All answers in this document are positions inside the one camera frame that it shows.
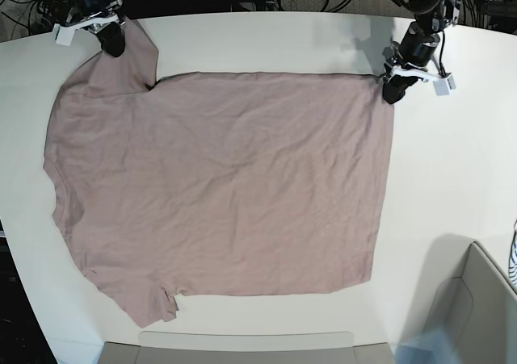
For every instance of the striped cloth at edge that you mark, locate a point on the striped cloth at edge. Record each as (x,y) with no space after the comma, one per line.
(512,260)

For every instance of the grey cardboard box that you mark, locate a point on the grey cardboard box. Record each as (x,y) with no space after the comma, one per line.
(479,309)
(161,347)

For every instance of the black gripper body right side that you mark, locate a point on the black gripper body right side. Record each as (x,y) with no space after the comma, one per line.
(93,15)

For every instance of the blue translucent bag corner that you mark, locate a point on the blue translucent bag corner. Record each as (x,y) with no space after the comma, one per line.
(436,346)

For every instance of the pink T-shirt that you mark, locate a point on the pink T-shirt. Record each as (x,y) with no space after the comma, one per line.
(237,184)

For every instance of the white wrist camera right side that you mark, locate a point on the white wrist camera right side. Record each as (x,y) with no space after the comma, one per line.
(63,35)

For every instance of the grey cardboard box bottom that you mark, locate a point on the grey cardboard box bottom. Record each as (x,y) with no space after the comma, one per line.
(161,347)

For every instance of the grey cardboard box right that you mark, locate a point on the grey cardboard box right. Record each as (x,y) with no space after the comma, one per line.
(479,309)

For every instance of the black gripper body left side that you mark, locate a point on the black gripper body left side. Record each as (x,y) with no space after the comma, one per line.
(415,51)

